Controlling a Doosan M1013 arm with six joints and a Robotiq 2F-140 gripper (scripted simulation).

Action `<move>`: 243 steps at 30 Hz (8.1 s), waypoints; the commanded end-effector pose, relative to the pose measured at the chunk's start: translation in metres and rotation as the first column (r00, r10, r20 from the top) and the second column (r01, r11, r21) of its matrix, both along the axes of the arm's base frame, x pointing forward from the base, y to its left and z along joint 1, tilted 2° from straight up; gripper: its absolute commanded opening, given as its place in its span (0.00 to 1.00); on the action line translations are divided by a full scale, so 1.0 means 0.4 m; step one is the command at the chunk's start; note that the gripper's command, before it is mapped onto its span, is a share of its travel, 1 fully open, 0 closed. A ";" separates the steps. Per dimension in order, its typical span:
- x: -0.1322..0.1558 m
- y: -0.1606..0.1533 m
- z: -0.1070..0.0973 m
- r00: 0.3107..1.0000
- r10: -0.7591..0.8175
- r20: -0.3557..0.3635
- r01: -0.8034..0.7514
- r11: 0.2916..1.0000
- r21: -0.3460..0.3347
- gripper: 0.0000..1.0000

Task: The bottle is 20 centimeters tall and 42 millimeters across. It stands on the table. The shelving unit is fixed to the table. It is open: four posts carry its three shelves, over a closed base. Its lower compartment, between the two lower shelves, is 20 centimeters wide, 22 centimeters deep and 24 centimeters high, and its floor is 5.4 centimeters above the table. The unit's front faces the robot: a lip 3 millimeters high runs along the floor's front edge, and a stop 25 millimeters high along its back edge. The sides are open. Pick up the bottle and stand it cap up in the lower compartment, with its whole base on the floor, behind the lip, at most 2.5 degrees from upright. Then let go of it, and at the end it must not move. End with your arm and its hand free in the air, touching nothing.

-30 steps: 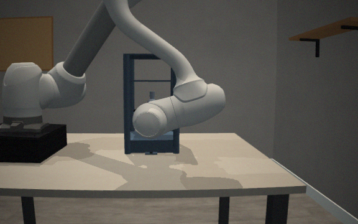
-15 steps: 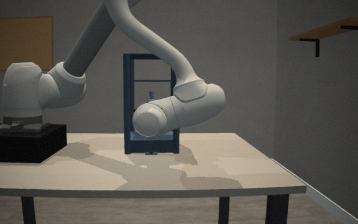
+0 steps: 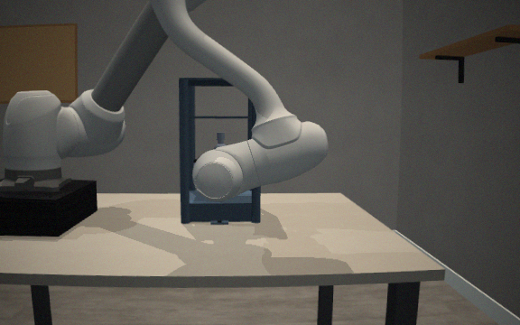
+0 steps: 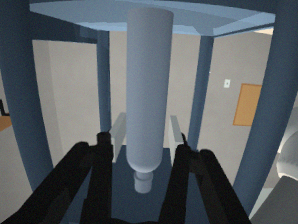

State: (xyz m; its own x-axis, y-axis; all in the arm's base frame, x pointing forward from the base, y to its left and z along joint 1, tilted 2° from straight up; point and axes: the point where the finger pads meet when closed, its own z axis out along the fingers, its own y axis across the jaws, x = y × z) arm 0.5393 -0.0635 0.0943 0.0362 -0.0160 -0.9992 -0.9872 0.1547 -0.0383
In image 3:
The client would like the blue shelving unit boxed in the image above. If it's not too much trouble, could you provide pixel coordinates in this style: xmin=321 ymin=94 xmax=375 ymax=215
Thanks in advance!
xmin=179 ymin=78 xmax=261 ymax=225

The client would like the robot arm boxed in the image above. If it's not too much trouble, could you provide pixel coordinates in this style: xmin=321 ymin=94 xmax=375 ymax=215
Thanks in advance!
xmin=0 ymin=0 xmax=328 ymax=201

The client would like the grey bottle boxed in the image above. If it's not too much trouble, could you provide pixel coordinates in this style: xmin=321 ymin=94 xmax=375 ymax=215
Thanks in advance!
xmin=214 ymin=133 xmax=226 ymax=149

